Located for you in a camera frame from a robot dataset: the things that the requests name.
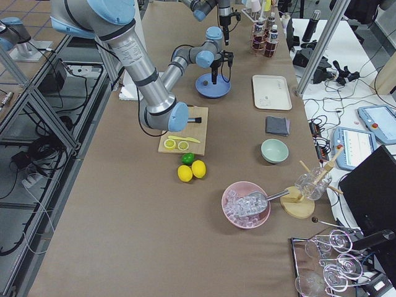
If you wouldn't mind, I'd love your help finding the lower whole lemon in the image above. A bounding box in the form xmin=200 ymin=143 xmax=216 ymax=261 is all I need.
xmin=191 ymin=160 xmax=207 ymax=179

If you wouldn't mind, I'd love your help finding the glass mug on stand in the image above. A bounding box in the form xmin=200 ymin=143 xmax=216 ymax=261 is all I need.
xmin=295 ymin=167 xmax=332 ymax=200

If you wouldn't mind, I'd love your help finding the yellow plastic knife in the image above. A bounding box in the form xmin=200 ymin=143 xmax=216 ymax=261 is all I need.
xmin=168 ymin=135 xmax=201 ymax=144

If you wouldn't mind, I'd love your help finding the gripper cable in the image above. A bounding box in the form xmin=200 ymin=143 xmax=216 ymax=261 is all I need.
xmin=217 ymin=9 xmax=243 ymax=47
xmin=136 ymin=45 xmax=235 ymax=137

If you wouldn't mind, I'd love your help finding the lemon slice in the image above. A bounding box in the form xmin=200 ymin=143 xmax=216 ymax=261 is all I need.
xmin=163 ymin=139 xmax=177 ymax=150
xmin=177 ymin=140 xmax=189 ymax=152

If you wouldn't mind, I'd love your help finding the glass rack tray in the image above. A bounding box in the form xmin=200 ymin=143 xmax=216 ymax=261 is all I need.
xmin=289 ymin=227 xmax=396 ymax=297

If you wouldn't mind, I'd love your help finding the far teach pendant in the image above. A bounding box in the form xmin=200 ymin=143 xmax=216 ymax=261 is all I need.
xmin=358 ymin=105 xmax=396 ymax=145

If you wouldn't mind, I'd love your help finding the grey folded cloth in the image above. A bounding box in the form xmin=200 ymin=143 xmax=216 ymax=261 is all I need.
xmin=265 ymin=116 xmax=290 ymax=137

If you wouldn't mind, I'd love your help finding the blue plate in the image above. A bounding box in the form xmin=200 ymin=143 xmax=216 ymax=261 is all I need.
xmin=195 ymin=73 xmax=231 ymax=98

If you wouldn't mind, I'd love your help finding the cream rabbit tray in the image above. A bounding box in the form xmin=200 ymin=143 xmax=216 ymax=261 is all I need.
xmin=252 ymin=74 xmax=292 ymax=111

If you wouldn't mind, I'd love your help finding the metal ice scoop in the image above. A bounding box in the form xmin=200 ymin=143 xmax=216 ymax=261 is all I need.
xmin=241 ymin=189 xmax=290 ymax=216

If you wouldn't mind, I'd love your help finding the top drink bottle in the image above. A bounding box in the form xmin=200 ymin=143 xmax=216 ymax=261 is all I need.
xmin=252 ymin=17 xmax=266 ymax=53

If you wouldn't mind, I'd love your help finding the green lime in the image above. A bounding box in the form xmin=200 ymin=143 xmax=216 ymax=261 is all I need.
xmin=181 ymin=152 xmax=196 ymax=166

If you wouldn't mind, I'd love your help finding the upper whole lemon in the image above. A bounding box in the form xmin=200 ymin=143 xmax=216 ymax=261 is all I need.
xmin=177 ymin=165 xmax=193 ymax=183

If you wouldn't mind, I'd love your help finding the wine glass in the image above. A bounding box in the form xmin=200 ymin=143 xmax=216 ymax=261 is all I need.
xmin=318 ymin=253 xmax=363 ymax=288
xmin=304 ymin=229 xmax=353 ymax=259
xmin=295 ymin=269 xmax=348 ymax=296

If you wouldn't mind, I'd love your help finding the teach pendant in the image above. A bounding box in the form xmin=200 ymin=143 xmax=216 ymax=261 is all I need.
xmin=332 ymin=127 xmax=377 ymax=171
xmin=358 ymin=105 xmax=396 ymax=145

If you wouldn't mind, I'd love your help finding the near teach pendant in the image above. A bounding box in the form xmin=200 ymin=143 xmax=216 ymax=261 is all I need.
xmin=332 ymin=127 xmax=377 ymax=171

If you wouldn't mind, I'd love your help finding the lower wine glass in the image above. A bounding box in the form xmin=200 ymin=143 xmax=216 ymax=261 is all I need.
xmin=295 ymin=269 xmax=348 ymax=296

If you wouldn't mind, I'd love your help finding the copper wire bottle rack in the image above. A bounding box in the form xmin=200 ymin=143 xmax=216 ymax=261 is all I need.
xmin=251 ymin=22 xmax=278 ymax=58

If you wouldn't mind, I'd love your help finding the upper lemon slice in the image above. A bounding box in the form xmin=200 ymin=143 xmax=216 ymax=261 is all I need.
xmin=163 ymin=139 xmax=177 ymax=150

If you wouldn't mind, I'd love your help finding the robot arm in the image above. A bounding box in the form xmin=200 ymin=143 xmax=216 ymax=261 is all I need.
xmin=181 ymin=0 xmax=241 ymax=46
xmin=51 ymin=1 xmax=223 ymax=132

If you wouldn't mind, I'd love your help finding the black laptop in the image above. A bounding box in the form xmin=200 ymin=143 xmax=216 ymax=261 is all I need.
xmin=340 ymin=145 xmax=395 ymax=235

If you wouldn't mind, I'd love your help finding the steel muddler black tip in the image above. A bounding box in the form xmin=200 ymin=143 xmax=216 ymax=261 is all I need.
xmin=187 ymin=117 xmax=202 ymax=123

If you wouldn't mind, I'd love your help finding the upper wine glass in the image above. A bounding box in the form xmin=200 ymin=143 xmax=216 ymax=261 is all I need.
xmin=304 ymin=229 xmax=353 ymax=259

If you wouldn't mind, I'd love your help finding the pink ice bowl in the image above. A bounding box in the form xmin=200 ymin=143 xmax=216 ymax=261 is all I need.
xmin=222 ymin=181 xmax=271 ymax=229

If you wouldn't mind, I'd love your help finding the lower lemon slice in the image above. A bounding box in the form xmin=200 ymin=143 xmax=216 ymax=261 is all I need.
xmin=177 ymin=140 xmax=189 ymax=152

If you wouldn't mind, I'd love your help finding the whole lemon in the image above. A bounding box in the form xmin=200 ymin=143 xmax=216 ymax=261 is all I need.
xmin=177 ymin=165 xmax=193 ymax=183
xmin=191 ymin=160 xmax=207 ymax=179

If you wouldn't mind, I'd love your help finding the right edge drink bottle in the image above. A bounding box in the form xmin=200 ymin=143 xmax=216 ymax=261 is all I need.
xmin=266 ymin=12 xmax=275 ymax=31

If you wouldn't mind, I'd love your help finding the aluminium frame post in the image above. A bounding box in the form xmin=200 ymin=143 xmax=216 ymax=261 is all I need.
xmin=295 ymin=0 xmax=350 ymax=98

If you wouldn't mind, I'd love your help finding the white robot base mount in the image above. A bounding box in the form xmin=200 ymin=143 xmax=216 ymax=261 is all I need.
xmin=119 ymin=71 xmax=143 ymax=101

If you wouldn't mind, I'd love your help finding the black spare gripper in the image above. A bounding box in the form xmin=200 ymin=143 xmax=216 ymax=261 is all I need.
xmin=332 ymin=60 xmax=360 ymax=86

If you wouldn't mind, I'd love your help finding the black thermos bottle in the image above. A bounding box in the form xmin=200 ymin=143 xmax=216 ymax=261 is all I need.
xmin=301 ymin=9 xmax=321 ymax=43

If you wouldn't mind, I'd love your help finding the stirrer with dark ball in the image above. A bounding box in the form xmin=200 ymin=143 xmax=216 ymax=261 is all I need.
xmin=311 ymin=217 xmax=361 ymax=231

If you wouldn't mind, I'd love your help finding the wooden cup stand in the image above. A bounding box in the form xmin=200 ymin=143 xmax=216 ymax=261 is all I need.
xmin=280 ymin=145 xmax=344 ymax=218

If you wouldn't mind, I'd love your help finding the middle wine glass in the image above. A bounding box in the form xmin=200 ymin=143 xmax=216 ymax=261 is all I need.
xmin=318 ymin=253 xmax=363 ymax=288

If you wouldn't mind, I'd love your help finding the middle drink bottle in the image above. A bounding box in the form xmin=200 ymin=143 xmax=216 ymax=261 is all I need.
xmin=264 ymin=24 xmax=278 ymax=58

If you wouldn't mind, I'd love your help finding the mint green bowl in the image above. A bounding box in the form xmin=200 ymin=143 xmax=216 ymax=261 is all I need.
xmin=260 ymin=139 xmax=289 ymax=164

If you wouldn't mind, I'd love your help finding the wooden cutting board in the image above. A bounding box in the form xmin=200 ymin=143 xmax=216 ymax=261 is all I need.
xmin=158 ymin=106 xmax=209 ymax=156

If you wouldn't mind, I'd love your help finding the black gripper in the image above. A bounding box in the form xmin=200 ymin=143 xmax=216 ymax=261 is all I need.
xmin=210 ymin=57 xmax=223 ymax=85
xmin=218 ymin=6 xmax=241 ymax=46

